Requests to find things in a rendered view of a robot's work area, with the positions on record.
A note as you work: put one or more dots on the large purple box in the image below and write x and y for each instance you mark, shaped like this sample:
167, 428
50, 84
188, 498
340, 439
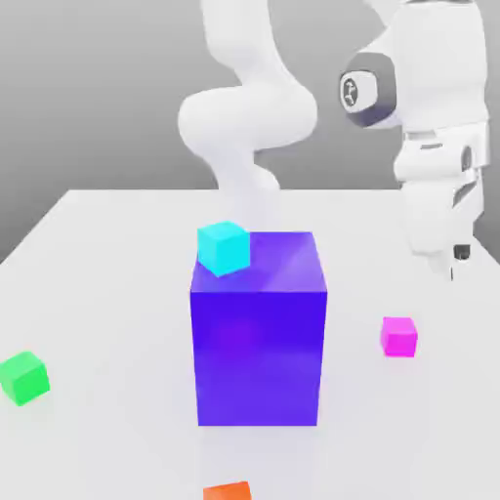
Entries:
258, 351

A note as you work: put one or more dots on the small cyan cube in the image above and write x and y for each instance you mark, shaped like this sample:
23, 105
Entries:
224, 250

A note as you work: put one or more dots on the small green cube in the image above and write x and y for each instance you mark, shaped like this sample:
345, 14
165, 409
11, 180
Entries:
24, 379

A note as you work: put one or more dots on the small orange cube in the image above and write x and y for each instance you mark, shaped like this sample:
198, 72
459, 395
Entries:
228, 492

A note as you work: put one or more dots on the small magenta cube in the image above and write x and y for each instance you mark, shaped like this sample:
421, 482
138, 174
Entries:
399, 338

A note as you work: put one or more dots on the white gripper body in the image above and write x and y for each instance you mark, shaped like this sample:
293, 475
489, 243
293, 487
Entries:
429, 172

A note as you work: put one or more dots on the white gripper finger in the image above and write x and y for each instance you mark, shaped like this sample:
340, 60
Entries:
439, 265
462, 252

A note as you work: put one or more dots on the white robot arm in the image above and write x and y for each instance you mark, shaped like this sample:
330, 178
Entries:
250, 113

